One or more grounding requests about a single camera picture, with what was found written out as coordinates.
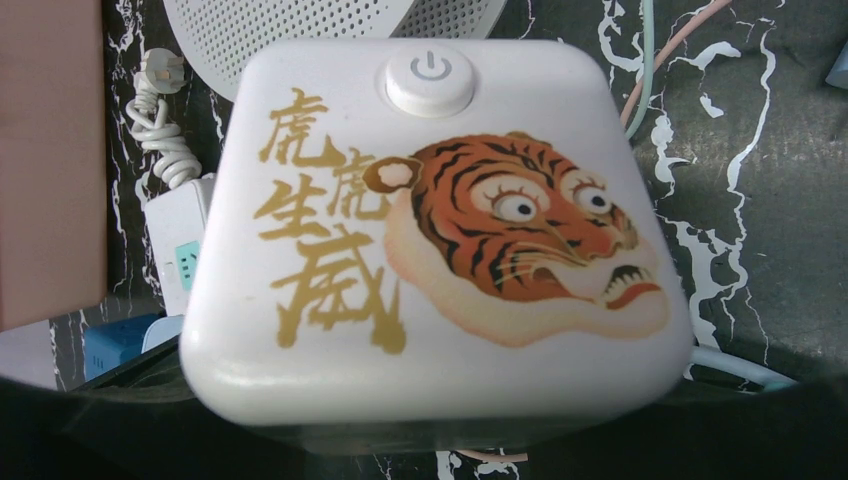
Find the light blue usb charger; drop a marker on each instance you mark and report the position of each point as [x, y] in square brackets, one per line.
[161, 331]

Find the pink translucent storage box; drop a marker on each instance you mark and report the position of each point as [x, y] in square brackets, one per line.
[53, 160]

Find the blue cube adapter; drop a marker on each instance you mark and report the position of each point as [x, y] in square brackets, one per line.
[108, 345]

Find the white strip power plug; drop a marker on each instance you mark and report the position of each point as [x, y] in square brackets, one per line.
[161, 73]

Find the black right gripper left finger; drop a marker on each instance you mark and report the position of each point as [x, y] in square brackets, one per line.
[144, 423]

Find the white yellow cube adapter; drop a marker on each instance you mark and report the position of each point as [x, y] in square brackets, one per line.
[410, 230]

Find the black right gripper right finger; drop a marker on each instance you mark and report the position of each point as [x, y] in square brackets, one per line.
[797, 432]

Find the white perforated round speaker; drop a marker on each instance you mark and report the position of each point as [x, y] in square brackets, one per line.
[219, 37]

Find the white colourful power strip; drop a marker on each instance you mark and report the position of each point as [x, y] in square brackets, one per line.
[176, 223]

